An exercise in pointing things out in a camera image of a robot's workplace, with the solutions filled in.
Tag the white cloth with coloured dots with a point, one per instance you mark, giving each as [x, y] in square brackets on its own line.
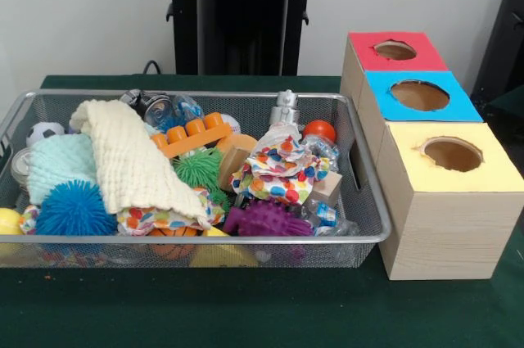
[278, 176]

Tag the cream waffle cloth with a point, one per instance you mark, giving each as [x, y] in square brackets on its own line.
[123, 151]

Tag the mint green cloth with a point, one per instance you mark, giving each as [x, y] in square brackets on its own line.
[57, 164]

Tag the silver mesh bin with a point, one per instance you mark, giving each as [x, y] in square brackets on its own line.
[262, 110]

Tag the wooden box with three holes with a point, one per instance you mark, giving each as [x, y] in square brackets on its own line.
[450, 233]

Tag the silver toy robot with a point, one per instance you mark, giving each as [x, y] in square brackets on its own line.
[284, 112]

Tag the red rubber ball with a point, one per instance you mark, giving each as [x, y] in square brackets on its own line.
[320, 130]

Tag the green spiky ball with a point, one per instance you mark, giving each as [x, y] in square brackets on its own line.
[198, 168]

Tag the purple spiky toy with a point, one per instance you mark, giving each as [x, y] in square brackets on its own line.
[266, 219]

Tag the orange toy brick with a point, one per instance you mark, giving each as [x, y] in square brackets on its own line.
[192, 139]

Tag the dark green table cloth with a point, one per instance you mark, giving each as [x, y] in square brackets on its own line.
[507, 104]
[245, 307]

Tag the blue spiky ball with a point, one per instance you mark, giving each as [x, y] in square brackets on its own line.
[73, 211]

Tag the yellow ball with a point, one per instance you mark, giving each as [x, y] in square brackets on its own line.
[9, 221]

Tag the black stand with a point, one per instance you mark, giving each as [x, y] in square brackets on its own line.
[505, 28]

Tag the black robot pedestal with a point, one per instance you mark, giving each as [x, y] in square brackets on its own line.
[245, 16]

